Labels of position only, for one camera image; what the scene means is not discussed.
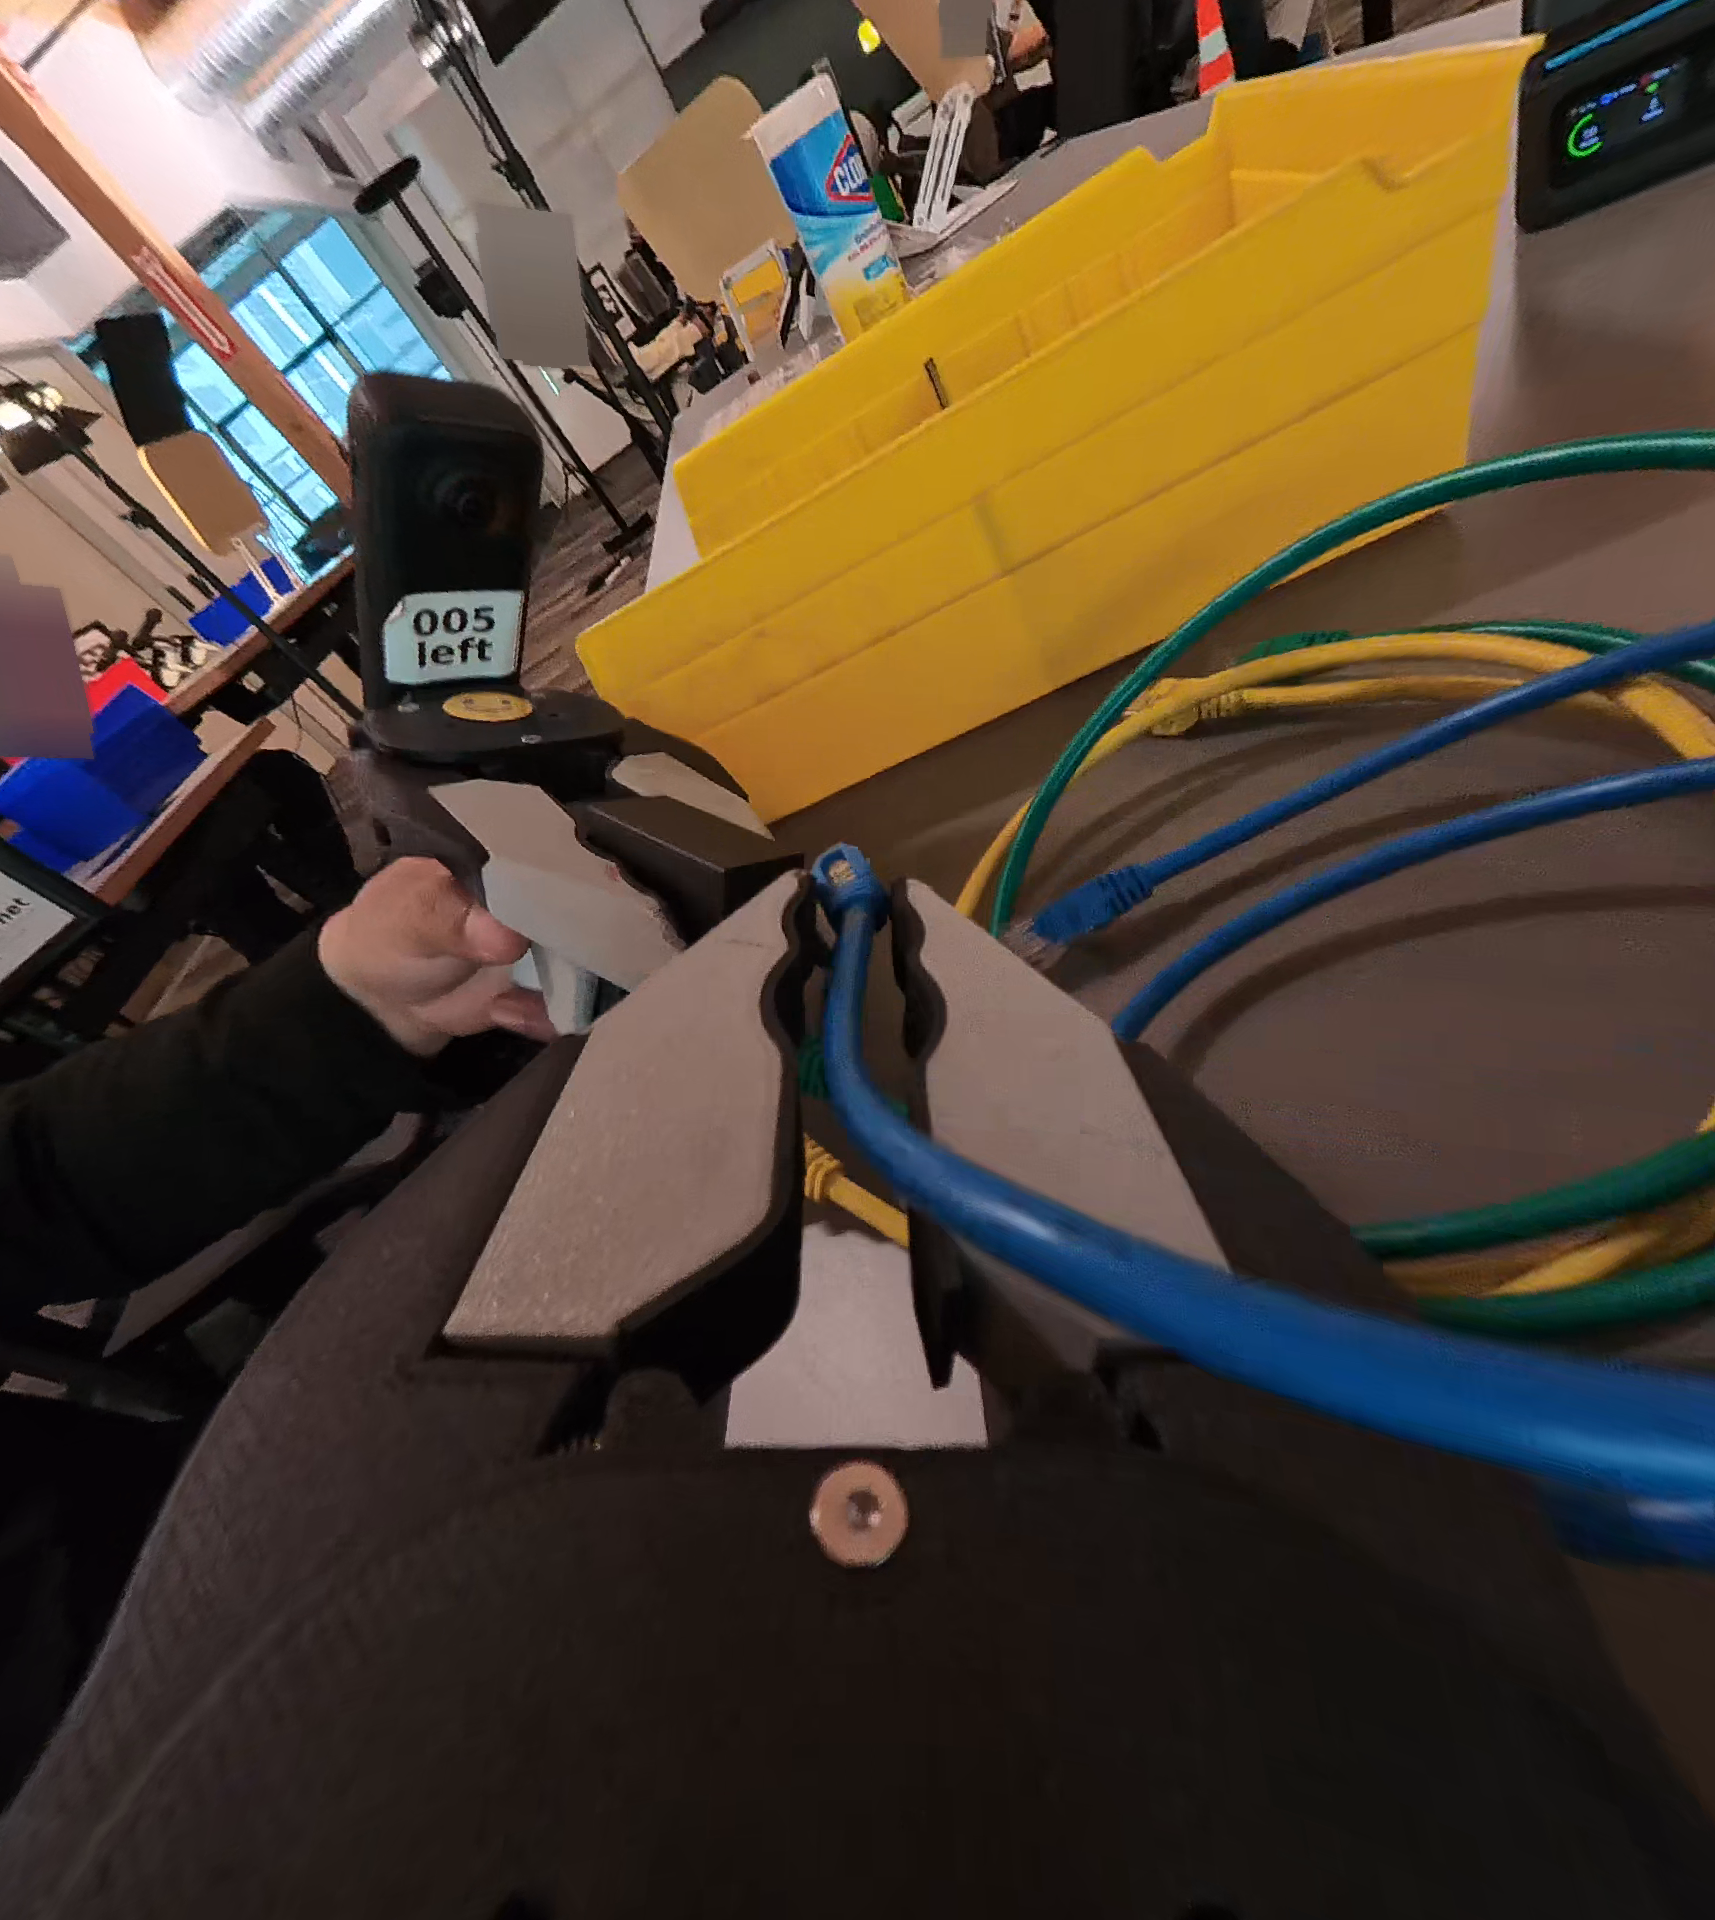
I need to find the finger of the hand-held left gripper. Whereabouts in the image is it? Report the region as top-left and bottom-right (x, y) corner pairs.
(615, 750), (780, 839)
(427, 776), (690, 995)

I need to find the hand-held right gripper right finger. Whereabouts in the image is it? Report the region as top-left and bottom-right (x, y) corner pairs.
(890, 877), (1238, 1387)

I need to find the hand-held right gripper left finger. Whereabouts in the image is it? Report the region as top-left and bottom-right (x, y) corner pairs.
(445, 873), (818, 1392)

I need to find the black network switch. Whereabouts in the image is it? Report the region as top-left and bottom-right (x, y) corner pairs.
(581, 793), (810, 958)

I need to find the blue ethernet cable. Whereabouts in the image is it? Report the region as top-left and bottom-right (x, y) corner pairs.
(812, 600), (1715, 1572)

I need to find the yellow plastic bin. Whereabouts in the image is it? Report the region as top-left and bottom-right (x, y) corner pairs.
(577, 36), (1546, 823)

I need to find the green ethernet cable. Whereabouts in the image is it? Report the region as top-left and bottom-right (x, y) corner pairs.
(798, 431), (1715, 1339)

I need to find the person's left forearm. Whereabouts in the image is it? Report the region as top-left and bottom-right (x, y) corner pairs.
(0, 925), (501, 1351)

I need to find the person's left hand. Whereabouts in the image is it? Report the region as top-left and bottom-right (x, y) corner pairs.
(319, 857), (563, 1061)

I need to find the blue plastic bin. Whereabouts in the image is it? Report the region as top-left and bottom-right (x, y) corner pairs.
(0, 685), (211, 876)

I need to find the wipes canister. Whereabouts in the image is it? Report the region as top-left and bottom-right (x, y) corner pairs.
(750, 71), (910, 348)

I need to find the small black device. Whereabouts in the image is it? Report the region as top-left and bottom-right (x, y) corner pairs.
(1518, 0), (1715, 237)

